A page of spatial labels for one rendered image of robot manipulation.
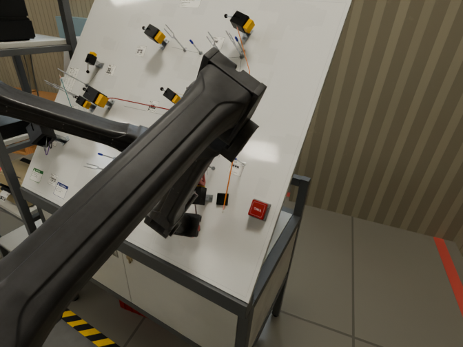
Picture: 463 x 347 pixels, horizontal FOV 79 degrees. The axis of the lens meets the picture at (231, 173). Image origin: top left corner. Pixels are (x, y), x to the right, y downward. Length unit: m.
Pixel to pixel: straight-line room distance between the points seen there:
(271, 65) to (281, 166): 0.36
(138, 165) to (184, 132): 0.05
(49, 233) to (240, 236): 0.75
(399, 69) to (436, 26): 0.31
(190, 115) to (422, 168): 2.54
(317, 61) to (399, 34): 1.45
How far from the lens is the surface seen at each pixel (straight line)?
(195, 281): 1.01
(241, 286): 0.95
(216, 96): 0.30
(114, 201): 0.23
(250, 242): 0.92
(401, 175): 2.74
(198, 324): 1.29
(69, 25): 1.71
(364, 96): 2.48
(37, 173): 1.57
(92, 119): 0.76
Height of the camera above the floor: 1.64
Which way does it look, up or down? 30 degrees down
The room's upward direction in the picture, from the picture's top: 4 degrees clockwise
